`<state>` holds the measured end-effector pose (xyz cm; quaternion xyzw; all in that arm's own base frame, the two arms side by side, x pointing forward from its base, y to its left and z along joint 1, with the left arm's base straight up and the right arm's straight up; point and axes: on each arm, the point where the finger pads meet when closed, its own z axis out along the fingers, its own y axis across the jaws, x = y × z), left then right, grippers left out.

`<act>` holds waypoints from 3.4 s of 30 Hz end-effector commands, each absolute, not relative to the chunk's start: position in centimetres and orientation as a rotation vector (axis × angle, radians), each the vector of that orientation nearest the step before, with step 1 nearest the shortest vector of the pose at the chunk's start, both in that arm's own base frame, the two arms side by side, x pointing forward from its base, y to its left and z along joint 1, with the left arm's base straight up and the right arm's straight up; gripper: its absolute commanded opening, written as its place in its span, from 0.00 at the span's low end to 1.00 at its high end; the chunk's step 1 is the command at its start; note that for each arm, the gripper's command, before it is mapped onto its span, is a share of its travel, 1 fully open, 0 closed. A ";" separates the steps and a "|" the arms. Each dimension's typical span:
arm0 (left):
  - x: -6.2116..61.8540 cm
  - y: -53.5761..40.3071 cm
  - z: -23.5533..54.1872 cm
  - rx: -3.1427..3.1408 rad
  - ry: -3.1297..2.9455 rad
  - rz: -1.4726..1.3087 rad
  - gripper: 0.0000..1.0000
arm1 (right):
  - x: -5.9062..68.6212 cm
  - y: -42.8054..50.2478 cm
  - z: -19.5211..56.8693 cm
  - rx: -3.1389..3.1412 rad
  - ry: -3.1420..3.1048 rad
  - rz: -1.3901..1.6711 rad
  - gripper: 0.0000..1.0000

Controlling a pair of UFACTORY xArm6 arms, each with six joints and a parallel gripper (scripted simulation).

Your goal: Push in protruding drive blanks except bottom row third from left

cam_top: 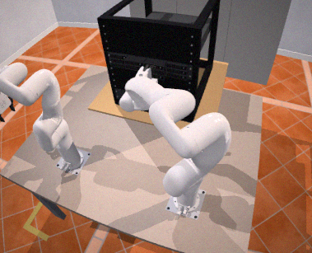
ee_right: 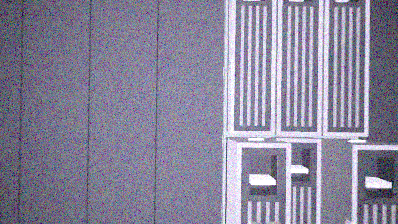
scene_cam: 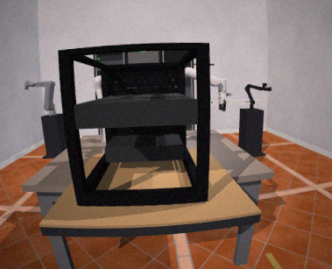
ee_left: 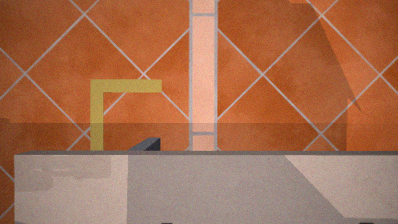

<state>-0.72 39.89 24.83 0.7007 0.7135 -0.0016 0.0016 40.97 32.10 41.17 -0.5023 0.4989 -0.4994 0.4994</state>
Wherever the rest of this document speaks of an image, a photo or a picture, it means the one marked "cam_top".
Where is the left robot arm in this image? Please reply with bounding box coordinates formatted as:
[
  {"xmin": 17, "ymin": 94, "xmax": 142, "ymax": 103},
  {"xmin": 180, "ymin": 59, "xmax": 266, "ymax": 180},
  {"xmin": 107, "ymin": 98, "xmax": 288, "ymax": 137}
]
[{"xmin": 0, "ymin": 63, "xmax": 84, "ymax": 171}]

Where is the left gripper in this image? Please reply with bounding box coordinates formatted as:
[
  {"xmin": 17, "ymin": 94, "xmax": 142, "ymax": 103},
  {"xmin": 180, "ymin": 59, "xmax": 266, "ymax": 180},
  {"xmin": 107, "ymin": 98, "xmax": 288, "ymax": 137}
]
[{"xmin": 0, "ymin": 92, "xmax": 15, "ymax": 123}]

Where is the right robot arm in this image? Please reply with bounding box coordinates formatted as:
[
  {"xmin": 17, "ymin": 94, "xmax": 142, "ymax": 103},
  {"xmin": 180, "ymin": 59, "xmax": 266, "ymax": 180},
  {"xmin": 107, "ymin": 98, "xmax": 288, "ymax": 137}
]
[{"xmin": 119, "ymin": 77, "xmax": 231, "ymax": 215}]

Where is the tan wooden board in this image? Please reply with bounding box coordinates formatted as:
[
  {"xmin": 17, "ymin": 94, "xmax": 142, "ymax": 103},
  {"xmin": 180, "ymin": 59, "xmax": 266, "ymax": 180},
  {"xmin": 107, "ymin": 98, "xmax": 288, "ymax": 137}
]
[{"xmin": 88, "ymin": 60, "xmax": 228, "ymax": 129}]

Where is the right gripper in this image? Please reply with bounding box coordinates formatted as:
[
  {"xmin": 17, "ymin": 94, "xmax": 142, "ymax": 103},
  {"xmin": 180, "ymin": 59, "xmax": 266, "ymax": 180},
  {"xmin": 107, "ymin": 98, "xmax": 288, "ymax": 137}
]
[{"xmin": 136, "ymin": 64, "xmax": 156, "ymax": 79}]

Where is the black rack frame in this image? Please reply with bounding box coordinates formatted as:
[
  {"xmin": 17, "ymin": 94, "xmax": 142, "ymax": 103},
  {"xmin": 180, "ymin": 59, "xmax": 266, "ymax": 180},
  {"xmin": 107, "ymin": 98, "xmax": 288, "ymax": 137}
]
[{"xmin": 97, "ymin": 0, "xmax": 220, "ymax": 110}]

